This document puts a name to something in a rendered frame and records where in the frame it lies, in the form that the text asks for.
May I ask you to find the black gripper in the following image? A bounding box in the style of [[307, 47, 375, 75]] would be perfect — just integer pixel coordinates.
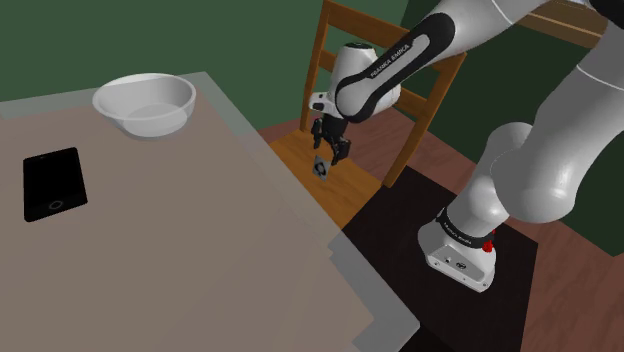
[[310, 113, 353, 167]]

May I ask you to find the small grey card black mark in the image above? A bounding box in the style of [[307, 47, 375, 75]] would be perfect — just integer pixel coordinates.
[[311, 154, 332, 182]]

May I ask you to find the wooden chair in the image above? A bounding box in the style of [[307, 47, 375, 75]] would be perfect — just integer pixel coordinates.
[[268, 0, 468, 230]]

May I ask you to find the dark robot stand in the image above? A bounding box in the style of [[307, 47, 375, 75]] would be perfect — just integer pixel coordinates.
[[340, 165, 540, 352]]

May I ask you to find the white bowl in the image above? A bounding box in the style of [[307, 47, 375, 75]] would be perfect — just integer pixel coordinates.
[[91, 72, 198, 139]]

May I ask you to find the black smartphone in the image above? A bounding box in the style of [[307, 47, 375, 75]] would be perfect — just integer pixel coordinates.
[[22, 146, 89, 223]]

